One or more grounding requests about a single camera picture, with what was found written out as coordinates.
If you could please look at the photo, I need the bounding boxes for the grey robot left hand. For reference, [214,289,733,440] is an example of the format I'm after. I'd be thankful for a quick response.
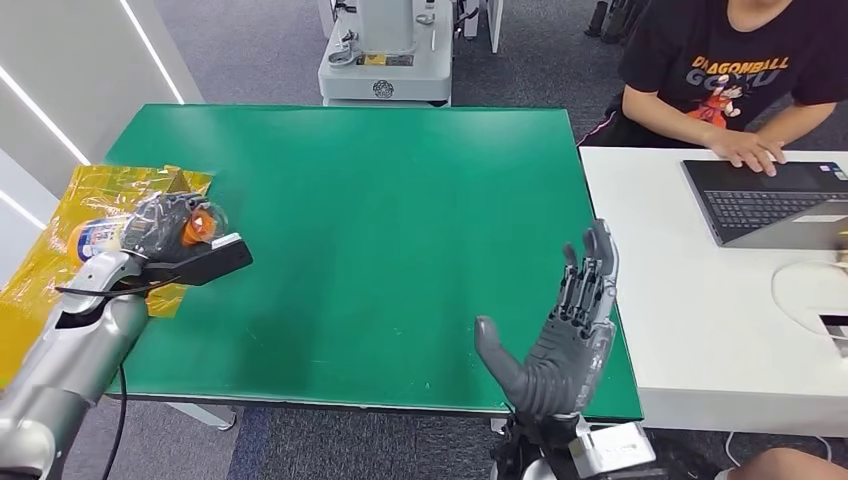
[121,192,215,268]

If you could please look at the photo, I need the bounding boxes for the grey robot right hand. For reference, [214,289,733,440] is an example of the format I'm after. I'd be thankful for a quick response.
[472,219,621,420]

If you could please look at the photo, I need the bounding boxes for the orange juice bottle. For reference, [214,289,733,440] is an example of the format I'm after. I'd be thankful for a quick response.
[66,201,231,264]

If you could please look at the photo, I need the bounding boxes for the yellow taped cardboard box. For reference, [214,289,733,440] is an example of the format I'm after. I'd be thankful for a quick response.
[0,163,215,391]

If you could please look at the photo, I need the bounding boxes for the white round object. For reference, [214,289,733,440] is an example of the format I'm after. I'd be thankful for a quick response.
[770,259,848,339]

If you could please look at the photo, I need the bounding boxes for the person's leg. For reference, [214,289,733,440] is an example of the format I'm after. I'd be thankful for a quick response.
[714,447,848,480]

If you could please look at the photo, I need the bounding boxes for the black laptop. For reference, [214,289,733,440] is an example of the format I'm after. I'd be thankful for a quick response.
[680,159,848,252]

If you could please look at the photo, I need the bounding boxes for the white machine base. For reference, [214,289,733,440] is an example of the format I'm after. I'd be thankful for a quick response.
[317,0,481,107]

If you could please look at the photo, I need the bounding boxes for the person's hand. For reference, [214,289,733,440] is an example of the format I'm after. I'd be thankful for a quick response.
[704,128,789,178]

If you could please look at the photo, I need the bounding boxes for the person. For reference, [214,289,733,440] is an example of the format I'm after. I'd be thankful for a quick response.
[577,0,848,178]

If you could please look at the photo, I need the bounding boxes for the white floor cable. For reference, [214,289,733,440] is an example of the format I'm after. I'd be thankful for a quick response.
[723,431,833,469]

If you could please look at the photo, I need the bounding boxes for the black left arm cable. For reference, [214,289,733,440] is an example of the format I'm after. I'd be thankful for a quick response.
[99,362,130,480]

